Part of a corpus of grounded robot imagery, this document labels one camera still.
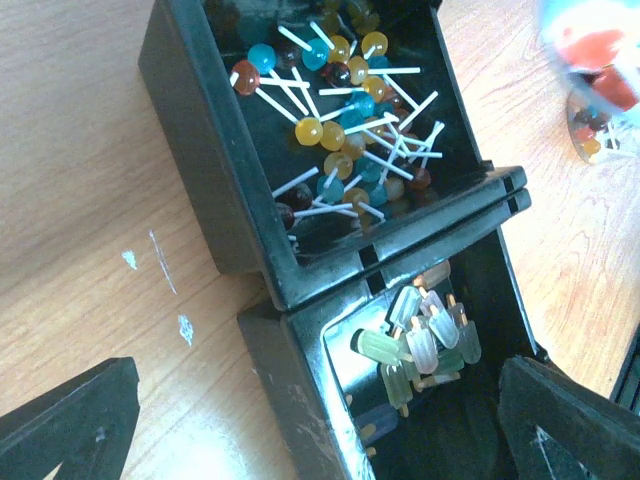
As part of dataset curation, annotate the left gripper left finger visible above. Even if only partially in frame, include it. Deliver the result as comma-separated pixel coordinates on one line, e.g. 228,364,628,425
1,357,140,479

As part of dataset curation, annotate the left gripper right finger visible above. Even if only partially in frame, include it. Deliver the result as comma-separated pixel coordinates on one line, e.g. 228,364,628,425
498,357,639,479

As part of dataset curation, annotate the green plastic bin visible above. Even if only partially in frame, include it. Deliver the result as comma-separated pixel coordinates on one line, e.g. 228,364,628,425
610,329,640,415

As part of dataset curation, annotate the black popsicle candy bin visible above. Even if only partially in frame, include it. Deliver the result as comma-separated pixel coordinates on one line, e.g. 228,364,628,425
239,192,540,479

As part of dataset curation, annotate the black lollipop bin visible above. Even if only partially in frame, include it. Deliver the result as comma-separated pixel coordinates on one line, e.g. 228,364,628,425
139,1,531,311

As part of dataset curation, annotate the metal scoop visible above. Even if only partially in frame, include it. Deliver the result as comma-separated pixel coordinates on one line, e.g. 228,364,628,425
538,1,639,124

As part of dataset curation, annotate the clear plastic jar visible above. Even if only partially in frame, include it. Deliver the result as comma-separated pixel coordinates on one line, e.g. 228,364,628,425
565,89,639,165

